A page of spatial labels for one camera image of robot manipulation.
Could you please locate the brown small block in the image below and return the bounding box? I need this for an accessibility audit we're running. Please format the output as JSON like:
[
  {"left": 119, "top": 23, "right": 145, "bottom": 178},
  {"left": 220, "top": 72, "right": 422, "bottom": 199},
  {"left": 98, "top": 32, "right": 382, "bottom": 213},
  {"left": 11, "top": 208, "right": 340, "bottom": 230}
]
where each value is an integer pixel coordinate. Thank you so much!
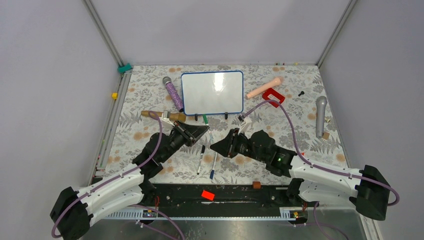
[{"left": 252, "top": 181, "right": 262, "bottom": 189}]

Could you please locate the green whiteboard marker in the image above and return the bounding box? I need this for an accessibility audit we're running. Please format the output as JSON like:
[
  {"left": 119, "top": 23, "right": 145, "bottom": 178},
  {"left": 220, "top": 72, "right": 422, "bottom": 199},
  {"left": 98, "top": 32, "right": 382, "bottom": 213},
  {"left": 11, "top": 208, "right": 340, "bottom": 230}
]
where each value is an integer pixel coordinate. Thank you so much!
[{"left": 202, "top": 114, "right": 216, "bottom": 147}]

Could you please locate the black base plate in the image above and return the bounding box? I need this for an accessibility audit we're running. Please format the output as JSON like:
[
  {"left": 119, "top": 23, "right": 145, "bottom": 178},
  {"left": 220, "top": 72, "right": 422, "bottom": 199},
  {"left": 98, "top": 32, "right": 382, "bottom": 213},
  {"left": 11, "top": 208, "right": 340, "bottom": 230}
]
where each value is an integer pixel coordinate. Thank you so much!
[{"left": 90, "top": 177, "right": 319, "bottom": 220}]

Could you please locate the blue framed whiteboard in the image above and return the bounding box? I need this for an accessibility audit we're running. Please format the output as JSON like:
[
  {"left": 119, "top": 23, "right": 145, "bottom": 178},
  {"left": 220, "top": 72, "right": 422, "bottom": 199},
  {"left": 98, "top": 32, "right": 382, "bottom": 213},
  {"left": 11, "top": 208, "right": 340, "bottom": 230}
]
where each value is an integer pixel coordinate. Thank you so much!
[{"left": 180, "top": 70, "right": 244, "bottom": 116}]

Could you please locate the red flat card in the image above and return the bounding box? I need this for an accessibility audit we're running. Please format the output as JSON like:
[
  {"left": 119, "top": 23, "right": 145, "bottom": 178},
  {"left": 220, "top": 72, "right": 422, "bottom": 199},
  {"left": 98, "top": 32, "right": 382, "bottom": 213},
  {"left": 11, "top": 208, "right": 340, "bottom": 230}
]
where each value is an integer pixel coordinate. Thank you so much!
[{"left": 201, "top": 190, "right": 215, "bottom": 201}]

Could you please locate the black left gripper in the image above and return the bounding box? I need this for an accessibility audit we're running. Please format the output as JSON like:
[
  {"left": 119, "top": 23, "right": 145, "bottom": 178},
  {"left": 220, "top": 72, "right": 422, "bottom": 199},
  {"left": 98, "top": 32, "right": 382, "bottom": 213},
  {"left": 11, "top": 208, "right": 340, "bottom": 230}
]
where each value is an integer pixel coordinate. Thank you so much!
[{"left": 160, "top": 120, "right": 210, "bottom": 163}]

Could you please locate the teal corner clamp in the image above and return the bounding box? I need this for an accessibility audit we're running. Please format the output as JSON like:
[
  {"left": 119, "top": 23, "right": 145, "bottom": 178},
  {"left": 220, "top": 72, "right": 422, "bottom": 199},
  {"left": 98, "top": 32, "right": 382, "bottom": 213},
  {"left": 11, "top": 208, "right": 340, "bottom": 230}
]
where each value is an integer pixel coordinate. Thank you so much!
[{"left": 117, "top": 63, "right": 133, "bottom": 74}]

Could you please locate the yellow small cube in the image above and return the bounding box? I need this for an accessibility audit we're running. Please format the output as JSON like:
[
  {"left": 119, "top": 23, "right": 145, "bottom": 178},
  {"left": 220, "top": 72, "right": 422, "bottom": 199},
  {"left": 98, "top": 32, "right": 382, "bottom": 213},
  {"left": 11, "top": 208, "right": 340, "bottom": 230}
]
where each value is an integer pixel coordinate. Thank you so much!
[{"left": 111, "top": 92, "right": 118, "bottom": 100}]

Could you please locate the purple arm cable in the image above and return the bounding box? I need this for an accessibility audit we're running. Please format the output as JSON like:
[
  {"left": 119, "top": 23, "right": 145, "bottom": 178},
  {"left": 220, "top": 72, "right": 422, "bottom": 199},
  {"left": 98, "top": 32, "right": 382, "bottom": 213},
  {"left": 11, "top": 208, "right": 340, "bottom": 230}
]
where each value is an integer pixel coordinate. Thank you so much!
[
  {"left": 241, "top": 99, "right": 401, "bottom": 240},
  {"left": 50, "top": 110, "right": 186, "bottom": 240}
]

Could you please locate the silver microphone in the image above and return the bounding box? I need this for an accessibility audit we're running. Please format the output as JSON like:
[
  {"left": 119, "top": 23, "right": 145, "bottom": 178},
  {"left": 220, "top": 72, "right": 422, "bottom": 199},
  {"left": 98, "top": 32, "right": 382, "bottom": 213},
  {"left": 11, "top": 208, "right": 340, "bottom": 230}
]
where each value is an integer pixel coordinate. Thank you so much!
[{"left": 315, "top": 96, "right": 328, "bottom": 139}]

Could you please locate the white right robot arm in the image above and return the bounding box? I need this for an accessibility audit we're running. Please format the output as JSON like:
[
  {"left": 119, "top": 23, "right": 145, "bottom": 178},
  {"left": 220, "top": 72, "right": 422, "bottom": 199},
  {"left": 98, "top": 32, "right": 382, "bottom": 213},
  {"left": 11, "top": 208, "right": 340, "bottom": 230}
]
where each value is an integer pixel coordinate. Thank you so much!
[{"left": 210, "top": 128, "right": 390, "bottom": 221}]

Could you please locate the floral patterned table mat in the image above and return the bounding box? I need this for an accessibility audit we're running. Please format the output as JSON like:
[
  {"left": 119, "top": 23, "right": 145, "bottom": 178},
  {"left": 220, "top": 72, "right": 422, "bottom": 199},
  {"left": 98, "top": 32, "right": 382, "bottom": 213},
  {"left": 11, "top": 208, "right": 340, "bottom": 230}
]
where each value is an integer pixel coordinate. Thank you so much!
[{"left": 102, "top": 65, "right": 347, "bottom": 185}]

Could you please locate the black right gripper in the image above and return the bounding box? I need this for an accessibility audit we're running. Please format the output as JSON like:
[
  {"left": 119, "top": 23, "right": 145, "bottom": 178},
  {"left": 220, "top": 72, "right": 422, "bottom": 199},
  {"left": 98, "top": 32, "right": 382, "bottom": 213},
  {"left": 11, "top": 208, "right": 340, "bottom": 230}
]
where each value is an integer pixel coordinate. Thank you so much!
[{"left": 210, "top": 127, "right": 268, "bottom": 163}]

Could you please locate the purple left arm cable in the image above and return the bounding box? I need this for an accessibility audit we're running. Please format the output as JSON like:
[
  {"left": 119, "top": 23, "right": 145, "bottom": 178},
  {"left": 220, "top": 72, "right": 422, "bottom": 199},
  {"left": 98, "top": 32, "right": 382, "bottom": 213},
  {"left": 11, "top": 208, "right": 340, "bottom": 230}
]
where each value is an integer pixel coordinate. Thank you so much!
[{"left": 50, "top": 110, "right": 186, "bottom": 240}]

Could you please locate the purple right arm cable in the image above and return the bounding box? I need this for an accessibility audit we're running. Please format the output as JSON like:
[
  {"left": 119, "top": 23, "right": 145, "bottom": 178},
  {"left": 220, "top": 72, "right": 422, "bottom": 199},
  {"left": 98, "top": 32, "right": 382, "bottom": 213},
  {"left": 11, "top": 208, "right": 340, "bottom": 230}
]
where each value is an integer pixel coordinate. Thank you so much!
[{"left": 241, "top": 99, "right": 401, "bottom": 240}]

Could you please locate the wooden small cube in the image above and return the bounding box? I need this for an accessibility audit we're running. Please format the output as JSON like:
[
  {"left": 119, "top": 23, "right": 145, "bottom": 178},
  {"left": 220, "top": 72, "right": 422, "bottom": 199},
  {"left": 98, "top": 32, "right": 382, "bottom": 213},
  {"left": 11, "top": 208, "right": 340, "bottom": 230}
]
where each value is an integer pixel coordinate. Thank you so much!
[{"left": 322, "top": 132, "right": 331, "bottom": 140}]

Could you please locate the blue whiteboard marker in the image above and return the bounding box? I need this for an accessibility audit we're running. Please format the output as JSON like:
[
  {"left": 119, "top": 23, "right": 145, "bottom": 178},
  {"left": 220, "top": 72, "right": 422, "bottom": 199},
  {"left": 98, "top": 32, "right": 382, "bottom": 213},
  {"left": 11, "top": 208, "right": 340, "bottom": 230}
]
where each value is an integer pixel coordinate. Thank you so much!
[{"left": 209, "top": 152, "right": 218, "bottom": 180}]

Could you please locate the black whiteboard marker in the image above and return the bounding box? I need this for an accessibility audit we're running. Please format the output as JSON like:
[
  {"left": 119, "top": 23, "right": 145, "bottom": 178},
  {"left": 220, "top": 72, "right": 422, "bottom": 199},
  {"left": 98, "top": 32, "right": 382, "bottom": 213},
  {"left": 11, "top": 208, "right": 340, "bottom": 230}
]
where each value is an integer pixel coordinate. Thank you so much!
[{"left": 196, "top": 145, "right": 206, "bottom": 175}]

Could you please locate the purple glitter microphone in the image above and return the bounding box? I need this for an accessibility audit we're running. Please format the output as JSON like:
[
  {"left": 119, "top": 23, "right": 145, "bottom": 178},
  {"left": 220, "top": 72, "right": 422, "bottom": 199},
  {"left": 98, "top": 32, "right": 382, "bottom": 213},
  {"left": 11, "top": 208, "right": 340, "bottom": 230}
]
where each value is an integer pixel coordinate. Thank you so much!
[{"left": 162, "top": 76, "right": 184, "bottom": 113}]

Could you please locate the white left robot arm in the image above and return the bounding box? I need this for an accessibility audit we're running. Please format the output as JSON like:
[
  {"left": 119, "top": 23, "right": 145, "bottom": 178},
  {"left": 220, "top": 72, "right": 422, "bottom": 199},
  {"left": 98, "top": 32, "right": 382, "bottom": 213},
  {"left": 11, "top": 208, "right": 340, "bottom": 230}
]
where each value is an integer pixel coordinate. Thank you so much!
[{"left": 49, "top": 121, "right": 210, "bottom": 240}]

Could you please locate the red rectangular frame block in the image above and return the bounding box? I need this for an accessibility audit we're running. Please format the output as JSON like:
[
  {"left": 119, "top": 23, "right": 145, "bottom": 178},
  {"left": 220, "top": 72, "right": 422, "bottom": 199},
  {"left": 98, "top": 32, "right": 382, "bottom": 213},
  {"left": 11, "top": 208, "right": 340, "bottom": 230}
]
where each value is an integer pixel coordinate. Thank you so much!
[{"left": 262, "top": 88, "right": 286, "bottom": 108}]

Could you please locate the pink microphone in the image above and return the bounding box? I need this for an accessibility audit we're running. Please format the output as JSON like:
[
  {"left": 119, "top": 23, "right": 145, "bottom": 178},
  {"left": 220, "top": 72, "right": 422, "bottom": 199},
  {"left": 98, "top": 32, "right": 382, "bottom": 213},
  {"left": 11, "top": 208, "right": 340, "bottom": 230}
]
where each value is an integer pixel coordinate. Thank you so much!
[{"left": 245, "top": 76, "right": 285, "bottom": 99}]

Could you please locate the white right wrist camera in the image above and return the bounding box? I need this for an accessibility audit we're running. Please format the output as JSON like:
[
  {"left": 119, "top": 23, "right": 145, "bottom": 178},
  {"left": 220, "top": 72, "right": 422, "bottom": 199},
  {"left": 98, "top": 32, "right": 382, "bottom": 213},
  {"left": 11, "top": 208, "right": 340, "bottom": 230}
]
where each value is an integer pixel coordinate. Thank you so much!
[{"left": 237, "top": 114, "right": 252, "bottom": 134}]

